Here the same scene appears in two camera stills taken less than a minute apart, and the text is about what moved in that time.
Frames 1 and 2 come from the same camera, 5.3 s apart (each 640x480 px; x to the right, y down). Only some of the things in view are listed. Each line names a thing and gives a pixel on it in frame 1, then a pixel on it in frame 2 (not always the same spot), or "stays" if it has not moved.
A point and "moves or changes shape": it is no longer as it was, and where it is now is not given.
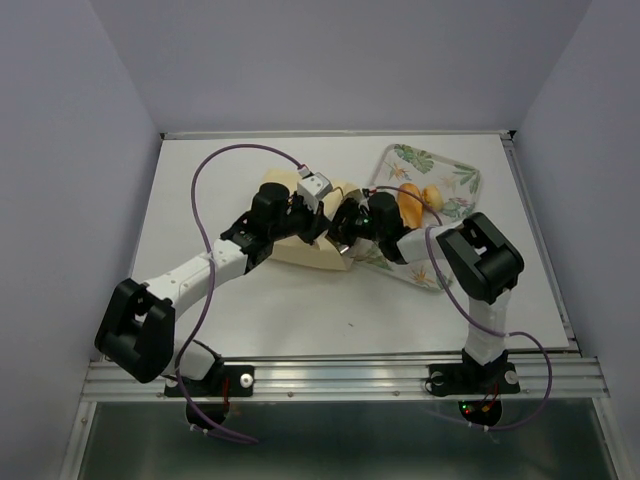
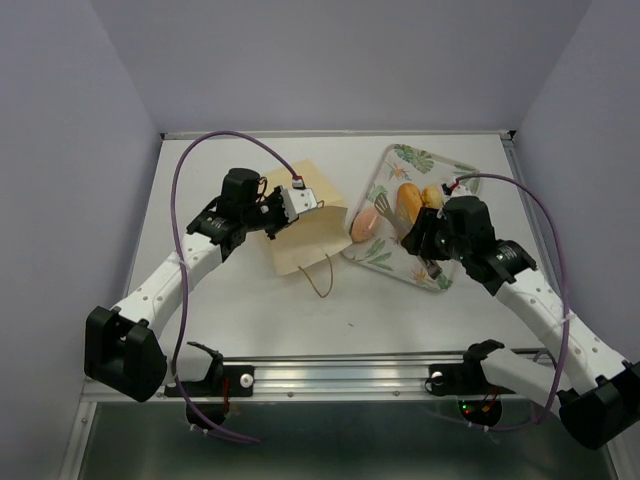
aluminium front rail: [365, 377] stays
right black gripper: [339, 231] → [427, 220]
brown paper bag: [290, 248] moves or changes shape
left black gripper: [317, 223] → [275, 196]
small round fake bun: [433, 197] stays
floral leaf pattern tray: [460, 185] stays
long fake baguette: [410, 208] stays
